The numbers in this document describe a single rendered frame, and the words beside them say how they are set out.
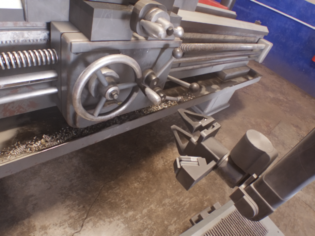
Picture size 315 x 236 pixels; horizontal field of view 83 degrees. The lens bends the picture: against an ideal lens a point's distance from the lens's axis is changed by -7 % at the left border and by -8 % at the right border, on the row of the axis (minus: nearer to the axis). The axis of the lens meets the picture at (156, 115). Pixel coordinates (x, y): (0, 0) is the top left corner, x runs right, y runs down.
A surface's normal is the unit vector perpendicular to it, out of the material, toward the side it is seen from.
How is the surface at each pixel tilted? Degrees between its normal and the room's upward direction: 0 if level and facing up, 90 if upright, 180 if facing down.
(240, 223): 0
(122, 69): 90
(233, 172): 54
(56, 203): 0
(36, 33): 90
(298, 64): 90
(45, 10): 90
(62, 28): 0
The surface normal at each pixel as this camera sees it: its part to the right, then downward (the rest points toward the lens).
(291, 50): -0.73, 0.25
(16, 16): 0.63, 0.62
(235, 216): 0.28, -0.74
